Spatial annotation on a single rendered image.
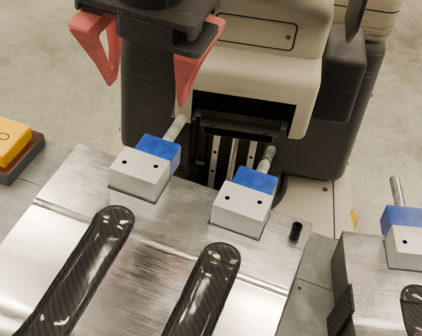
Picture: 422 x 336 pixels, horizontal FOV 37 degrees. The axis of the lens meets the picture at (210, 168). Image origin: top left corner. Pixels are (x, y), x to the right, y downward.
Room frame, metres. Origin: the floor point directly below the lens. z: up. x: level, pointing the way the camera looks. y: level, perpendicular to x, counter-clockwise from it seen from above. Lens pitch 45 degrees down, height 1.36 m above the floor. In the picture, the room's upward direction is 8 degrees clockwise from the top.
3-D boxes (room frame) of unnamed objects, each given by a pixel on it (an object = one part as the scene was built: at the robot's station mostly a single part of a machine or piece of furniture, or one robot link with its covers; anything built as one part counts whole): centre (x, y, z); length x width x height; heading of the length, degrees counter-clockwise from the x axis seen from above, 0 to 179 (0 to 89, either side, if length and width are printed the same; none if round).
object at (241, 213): (0.45, -0.05, 0.89); 0.13 x 0.05 x 0.05; 165
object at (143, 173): (0.48, 0.06, 0.89); 0.13 x 0.05 x 0.05; 165
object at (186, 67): (0.44, 0.05, 1.05); 0.07 x 0.07 x 0.09; 75
